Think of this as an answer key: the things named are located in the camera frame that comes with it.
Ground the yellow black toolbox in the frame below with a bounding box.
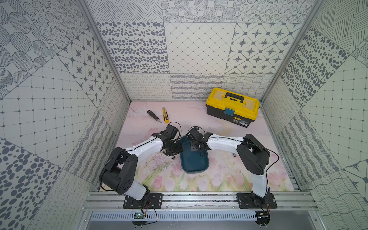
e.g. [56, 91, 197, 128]
[206, 88, 260, 128]

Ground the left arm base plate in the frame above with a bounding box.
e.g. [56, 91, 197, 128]
[123, 193, 163, 209]

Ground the controller board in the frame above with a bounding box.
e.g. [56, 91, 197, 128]
[255, 211, 270, 227]
[132, 212, 148, 227]

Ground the aluminium mounting rail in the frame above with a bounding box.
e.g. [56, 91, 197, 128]
[81, 191, 318, 211]

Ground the teal plastic storage tray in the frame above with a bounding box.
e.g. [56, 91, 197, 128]
[180, 136, 209, 174]

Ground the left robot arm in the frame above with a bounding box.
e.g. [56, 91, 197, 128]
[99, 124, 183, 204]

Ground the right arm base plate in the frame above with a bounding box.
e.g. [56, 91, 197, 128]
[236, 193, 278, 209]

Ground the yellow utility knife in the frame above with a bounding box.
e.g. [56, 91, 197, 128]
[163, 107, 170, 123]

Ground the right controller board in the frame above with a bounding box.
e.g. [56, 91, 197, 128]
[255, 211, 270, 227]

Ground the white slotted cable duct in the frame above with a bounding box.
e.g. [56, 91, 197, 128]
[90, 210, 256, 221]

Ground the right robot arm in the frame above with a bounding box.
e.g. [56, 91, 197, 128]
[186, 128, 271, 200]

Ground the left controller board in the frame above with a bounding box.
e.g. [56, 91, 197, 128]
[132, 212, 148, 227]

